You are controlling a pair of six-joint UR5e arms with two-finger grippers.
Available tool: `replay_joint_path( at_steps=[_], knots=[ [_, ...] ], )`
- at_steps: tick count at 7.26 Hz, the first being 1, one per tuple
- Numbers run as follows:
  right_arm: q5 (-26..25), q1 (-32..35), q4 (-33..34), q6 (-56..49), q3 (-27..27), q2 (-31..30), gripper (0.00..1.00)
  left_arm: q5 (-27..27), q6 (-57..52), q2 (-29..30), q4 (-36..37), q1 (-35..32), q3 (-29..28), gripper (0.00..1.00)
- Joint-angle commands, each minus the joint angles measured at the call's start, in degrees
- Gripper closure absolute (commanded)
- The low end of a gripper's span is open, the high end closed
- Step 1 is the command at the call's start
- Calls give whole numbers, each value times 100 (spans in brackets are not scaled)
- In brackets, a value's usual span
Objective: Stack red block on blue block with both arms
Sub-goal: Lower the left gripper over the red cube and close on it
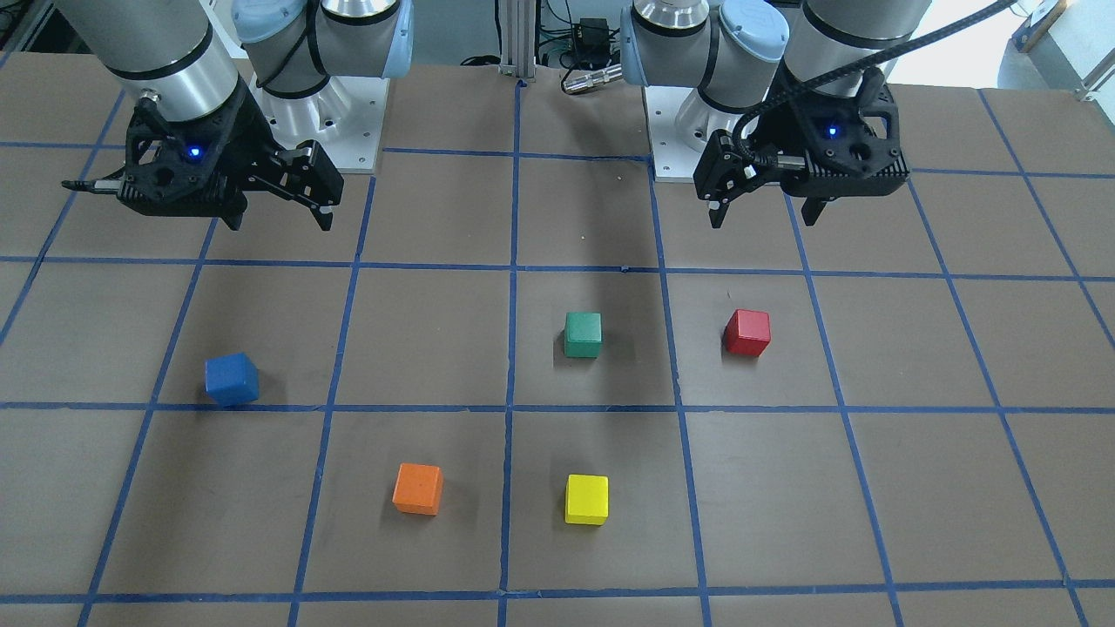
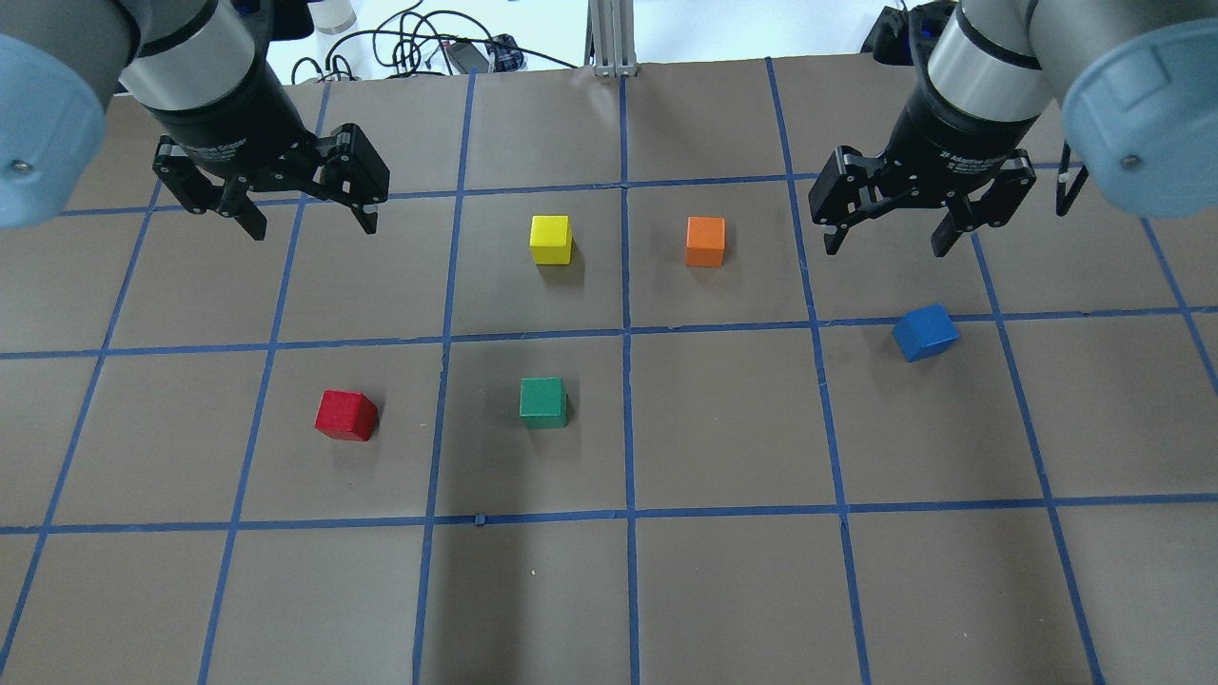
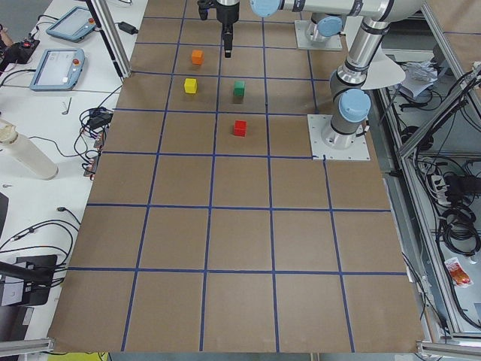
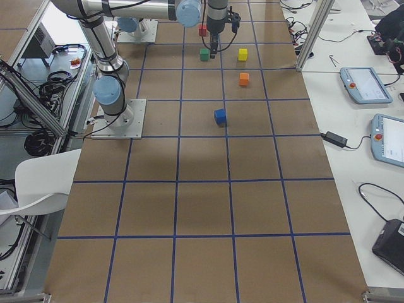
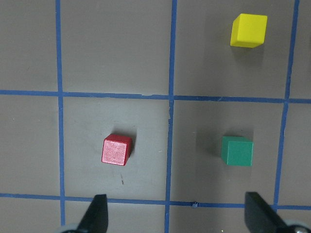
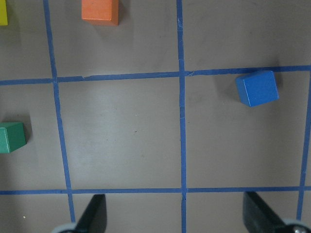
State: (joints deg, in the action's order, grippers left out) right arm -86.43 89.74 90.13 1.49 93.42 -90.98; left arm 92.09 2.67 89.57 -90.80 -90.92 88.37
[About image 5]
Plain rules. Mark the yellow wooden block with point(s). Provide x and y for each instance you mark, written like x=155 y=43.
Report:
x=248 y=31

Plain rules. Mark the green wooden block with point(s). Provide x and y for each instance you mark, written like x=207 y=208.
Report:
x=237 y=151

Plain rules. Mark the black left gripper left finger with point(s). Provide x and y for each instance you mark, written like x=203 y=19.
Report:
x=95 y=219

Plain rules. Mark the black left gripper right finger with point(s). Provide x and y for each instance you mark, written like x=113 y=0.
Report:
x=259 y=217

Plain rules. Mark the red wooden block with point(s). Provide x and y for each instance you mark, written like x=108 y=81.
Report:
x=116 y=149

